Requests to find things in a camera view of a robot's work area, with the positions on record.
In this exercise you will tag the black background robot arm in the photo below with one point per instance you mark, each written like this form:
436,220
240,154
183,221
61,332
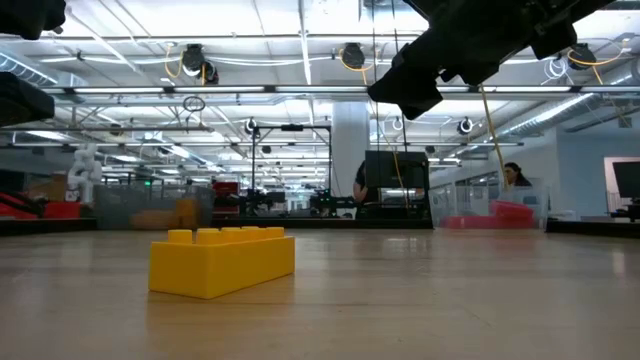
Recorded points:
332,202
260,200

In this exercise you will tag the white square pillar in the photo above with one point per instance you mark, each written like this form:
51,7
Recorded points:
350,135

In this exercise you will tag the long ceiling light bar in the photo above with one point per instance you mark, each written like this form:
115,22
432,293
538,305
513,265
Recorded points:
532,89
219,89
119,90
320,89
610,89
457,89

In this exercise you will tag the black frame robot station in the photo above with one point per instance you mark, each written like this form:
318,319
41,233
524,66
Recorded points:
292,128

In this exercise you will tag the red rectangular block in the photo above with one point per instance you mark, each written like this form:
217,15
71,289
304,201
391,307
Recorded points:
480,223

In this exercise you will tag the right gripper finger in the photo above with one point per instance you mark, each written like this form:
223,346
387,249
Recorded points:
475,67
410,85

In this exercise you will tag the grey translucent bin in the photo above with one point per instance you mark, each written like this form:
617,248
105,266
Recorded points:
115,202

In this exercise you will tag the black aluminium table frame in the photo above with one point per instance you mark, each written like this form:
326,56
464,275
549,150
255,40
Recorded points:
320,223

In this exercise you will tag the cardboard box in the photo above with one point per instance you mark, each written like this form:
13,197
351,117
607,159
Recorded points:
47,187

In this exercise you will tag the red tool cabinet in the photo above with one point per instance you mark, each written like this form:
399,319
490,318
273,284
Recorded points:
226,192

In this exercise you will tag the silver ventilation duct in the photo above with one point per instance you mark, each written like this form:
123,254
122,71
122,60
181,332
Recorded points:
550,116
20,62

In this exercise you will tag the white robot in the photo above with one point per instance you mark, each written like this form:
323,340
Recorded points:
84,172

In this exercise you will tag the black monitor cart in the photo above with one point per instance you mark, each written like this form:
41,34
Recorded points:
390,170

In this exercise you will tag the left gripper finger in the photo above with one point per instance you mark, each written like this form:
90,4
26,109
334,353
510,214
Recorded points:
22,102
27,17

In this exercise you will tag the person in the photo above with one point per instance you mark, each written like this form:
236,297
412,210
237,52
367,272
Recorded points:
514,175
359,185

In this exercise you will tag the clear plastic bin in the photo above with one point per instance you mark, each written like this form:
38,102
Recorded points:
465,197

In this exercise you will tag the black desktop monitor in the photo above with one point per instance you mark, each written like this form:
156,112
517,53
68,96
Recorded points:
629,180

